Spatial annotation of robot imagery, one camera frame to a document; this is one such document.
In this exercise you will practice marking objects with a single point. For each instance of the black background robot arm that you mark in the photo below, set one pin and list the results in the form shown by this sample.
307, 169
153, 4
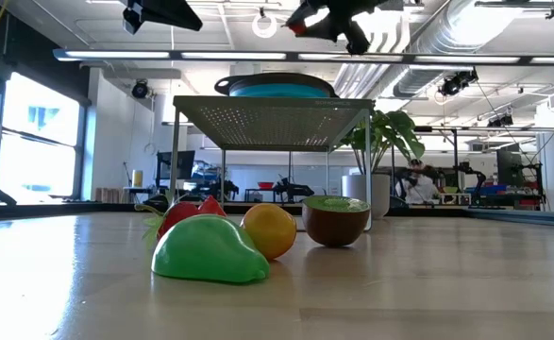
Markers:
467, 172
291, 189
220, 189

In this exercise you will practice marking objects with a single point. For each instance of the person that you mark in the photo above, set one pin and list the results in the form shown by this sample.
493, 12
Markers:
418, 186

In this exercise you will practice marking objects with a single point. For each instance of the yellow cylinder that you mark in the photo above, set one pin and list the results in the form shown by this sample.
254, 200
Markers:
137, 178

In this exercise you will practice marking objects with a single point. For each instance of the green toy pear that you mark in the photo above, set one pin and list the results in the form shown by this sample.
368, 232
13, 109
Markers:
208, 252

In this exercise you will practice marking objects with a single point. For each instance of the long overhead light bar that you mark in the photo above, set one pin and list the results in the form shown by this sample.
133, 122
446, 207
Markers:
234, 55

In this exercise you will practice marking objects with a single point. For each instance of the red toy strawberry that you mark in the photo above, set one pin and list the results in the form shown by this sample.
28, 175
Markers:
178, 217

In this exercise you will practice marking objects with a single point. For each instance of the dark background monitor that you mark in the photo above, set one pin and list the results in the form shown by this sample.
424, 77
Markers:
508, 167

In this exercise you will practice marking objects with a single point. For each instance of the black aluminium table frame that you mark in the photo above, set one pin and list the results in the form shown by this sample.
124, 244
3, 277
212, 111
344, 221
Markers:
257, 208

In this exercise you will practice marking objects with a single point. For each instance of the large bright window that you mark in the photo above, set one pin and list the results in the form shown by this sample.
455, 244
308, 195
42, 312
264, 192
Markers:
40, 141

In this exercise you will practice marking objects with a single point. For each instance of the black computer monitor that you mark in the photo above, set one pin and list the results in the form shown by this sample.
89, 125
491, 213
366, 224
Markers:
175, 165

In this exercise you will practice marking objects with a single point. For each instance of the toy kiwi half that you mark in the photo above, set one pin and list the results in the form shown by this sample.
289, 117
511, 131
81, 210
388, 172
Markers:
335, 226

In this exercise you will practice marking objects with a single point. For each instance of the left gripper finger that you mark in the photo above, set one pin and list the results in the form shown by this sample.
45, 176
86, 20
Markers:
172, 14
132, 19

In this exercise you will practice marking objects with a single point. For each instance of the potted green plant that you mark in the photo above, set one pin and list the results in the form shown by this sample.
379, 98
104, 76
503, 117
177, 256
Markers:
390, 137

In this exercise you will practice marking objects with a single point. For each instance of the black ceiling camera rig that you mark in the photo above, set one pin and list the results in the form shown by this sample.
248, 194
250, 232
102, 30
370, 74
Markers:
458, 81

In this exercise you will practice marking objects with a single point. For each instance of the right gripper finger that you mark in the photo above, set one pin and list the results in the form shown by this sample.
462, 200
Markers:
338, 33
312, 11

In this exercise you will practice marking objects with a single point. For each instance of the blue background bin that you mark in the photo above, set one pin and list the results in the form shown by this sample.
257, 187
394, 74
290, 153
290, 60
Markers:
491, 189

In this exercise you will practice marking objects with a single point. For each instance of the red background bowl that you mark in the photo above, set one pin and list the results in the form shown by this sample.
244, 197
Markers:
265, 185

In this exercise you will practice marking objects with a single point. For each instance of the black ceiling track fixture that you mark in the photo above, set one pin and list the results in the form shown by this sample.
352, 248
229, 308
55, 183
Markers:
517, 4

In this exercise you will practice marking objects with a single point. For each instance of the black ceiling spotlight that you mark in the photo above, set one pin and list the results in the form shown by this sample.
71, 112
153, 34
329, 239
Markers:
139, 89

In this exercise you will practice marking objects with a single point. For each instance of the orange yellow toy pear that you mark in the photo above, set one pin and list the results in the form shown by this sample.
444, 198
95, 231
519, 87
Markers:
272, 231

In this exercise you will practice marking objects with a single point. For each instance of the red orange toy fruit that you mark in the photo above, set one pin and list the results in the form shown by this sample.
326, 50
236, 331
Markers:
297, 29

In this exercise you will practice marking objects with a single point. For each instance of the blue collapsible colander bowl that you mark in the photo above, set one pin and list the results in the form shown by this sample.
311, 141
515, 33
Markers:
276, 90

